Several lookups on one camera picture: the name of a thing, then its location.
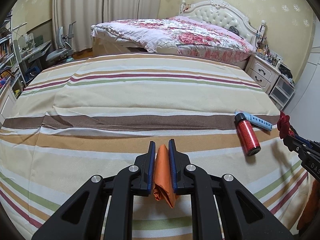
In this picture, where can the bookshelf with books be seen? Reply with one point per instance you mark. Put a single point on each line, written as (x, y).
(12, 82)

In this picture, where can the grey study desk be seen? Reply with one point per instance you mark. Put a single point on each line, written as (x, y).
(29, 54)

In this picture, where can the beige curtain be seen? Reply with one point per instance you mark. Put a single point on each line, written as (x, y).
(85, 13)

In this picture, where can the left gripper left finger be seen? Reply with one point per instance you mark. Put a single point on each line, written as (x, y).
(103, 207)

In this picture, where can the white tufted headboard bed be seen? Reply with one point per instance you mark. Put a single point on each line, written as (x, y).
(220, 13)

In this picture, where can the pink floral quilt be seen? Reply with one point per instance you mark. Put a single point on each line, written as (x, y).
(177, 35)

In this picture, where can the white wardrobe sliding door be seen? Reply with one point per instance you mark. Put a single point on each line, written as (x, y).
(303, 108)

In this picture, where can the white nightstand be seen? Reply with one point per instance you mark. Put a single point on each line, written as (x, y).
(262, 72)

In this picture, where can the dark red ribbon bundle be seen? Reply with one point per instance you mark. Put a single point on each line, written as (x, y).
(284, 127)

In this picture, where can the red metallic bottle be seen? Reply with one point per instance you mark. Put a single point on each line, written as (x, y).
(247, 135)

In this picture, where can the striped bed cover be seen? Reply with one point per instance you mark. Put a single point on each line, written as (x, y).
(96, 116)

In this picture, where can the plastic drawer unit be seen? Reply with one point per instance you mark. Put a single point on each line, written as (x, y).
(282, 92)

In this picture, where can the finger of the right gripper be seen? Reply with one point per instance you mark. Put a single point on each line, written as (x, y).
(294, 145)
(298, 137)

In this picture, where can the blue patterned tube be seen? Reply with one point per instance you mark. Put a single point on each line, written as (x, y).
(256, 121)

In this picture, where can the grey desk chair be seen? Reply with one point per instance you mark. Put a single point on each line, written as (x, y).
(64, 51)

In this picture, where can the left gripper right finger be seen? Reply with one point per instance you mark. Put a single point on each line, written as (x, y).
(222, 208)

